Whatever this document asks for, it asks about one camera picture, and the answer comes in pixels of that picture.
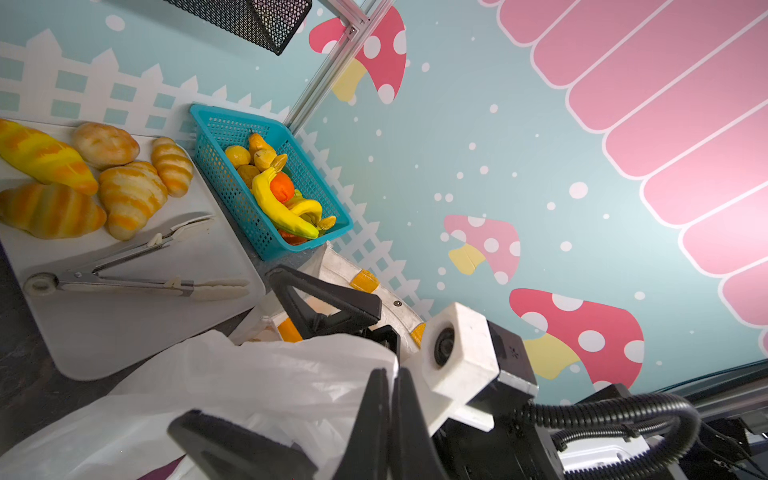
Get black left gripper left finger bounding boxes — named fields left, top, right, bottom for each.
left=333, top=369, right=390, bottom=480

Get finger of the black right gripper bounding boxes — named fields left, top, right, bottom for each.
left=267, top=265, right=382, bottom=339
left=167, top=410, right=318, bottom=479

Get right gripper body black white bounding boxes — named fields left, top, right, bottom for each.
left=359, top=323, right=565, bottom=480

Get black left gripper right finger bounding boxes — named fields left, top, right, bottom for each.
left=391, top=368, right=447, bottom=480

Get canvas tote bag yellow handles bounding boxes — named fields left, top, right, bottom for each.
left=227, top=242, right=428, bottom=361

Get white plastic grocery bag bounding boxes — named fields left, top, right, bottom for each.
left=1, top=332, right=398, bottom=479

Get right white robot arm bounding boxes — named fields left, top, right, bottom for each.
left=167, top=265, right=708, bottom=479

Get yellow starfruit piece front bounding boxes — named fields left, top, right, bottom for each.
left=316, top=216, right=337, bottom=232

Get yellow starfruit piece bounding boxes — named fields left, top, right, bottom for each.
left=316, top=216, right=337, bottom=232
left=270, top=154, right=288, bottom=173

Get yellow banana bunch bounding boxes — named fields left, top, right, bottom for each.
left=252, top=167, right=319, bottom=240

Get single yellow banana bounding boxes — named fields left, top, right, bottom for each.
left=286, top=197, right=323, bottom=225

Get orange fruit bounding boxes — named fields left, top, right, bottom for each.
left=270, top=172, right=295, bottom=204

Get yellow starfruit piece top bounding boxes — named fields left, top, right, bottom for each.
left=270, top=154, right=288, bottom=173

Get white plastic tray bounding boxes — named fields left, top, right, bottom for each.
left=1, top=167, right=266, bottom=381

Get steel tongs white tips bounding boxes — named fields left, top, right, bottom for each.
left=22, top=214, right=250, bottom=301

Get teal plastic basket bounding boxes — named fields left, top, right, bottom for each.
left=189, top=104, right=352, bottom=261

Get small striped croissant right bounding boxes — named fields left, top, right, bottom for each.
left=151, top=137, right=194, bottom=198

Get long striped croissant centre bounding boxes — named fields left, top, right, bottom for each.
left=98, top=161, right=168, bottom=241

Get large striped croissant left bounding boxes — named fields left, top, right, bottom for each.
left=1, top=183, right=107, bottom=240

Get pale round bread roll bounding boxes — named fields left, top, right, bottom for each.
left=72, top=122, right=140, bottom=170

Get yellow striped bread roll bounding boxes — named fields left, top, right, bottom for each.
left=1, top=119, right=99, bottom=196

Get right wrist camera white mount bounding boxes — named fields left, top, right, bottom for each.
left=401, top=301, right=538, bottom=436

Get black mesh wall basket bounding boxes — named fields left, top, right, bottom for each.
left=167, top=0, right=313, bottom=56

